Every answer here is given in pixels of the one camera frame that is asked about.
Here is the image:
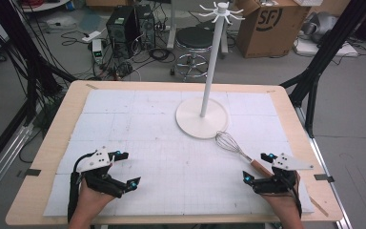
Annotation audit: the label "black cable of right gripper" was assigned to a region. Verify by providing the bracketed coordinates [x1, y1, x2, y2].
[294, 170, 303, 219]

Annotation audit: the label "brown cardboard box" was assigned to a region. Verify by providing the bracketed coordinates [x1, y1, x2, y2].
[235, 0, 312, 59]

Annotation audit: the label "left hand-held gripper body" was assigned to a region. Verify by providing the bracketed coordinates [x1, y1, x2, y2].
[72, 146, 129, 199]

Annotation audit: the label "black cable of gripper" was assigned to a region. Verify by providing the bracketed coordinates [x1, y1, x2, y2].
[294, 170, 303, 219]
[67, 152, 97, 223]

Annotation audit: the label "black round stool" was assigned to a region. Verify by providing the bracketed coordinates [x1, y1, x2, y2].
[170, 26, 215, 82]

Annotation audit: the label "white hook rack stand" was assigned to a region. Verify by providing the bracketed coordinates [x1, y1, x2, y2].
[174, 1, 246, 140]

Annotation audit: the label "slim black computer tower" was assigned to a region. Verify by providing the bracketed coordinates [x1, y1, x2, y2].
[135, 4, 157, 51]

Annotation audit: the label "white power strip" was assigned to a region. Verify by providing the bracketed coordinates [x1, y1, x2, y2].
[81, 30, 102, 44]

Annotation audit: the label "person's left hand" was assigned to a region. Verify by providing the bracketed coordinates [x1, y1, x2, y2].
[75, 177, 117, 219]

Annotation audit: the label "black tape strip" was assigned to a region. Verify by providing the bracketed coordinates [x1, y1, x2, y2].
[314, 174, 336, 184]
[15, 168, 42, 178]

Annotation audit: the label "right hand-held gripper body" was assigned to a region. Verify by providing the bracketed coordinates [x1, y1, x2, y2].
[252, 153, 315, 196]

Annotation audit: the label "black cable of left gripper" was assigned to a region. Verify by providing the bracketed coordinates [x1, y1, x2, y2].
[67, 152, 97, 223]

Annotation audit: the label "aluminium rail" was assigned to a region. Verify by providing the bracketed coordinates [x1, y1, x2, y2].
[0, 123, 35, 209]
[295, 106, 355, 229]

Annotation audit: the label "white flat boards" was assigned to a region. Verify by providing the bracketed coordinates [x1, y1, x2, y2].
[293, 37, 359, 58]

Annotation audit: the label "large black computer tower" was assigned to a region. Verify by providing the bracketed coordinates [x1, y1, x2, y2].
[105, 6, 141, 60]

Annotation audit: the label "white metal post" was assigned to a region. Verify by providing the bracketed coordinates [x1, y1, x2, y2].
[166, 0, 178, 51]

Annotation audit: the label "metal whisk with wooden handle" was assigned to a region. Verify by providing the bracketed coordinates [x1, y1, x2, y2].
[214, 130, 274, 178]

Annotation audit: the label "person's right hand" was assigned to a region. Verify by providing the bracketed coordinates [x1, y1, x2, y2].
[260, 190, 303, 221]

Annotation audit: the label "black metal stand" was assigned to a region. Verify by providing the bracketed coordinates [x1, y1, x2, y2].
[0, 0, 78, 127]
[279, 0, 366, 138]

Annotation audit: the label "coiled black cable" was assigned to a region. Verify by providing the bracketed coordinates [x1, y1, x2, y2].
[148, 47, 176, 64]

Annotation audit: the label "grey bag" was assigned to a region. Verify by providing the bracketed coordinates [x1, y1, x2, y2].
[300, 11, 340, 45]

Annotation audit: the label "white device with green display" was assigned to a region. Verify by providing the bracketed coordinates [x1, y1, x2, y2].
[91, 38, 105, 65]

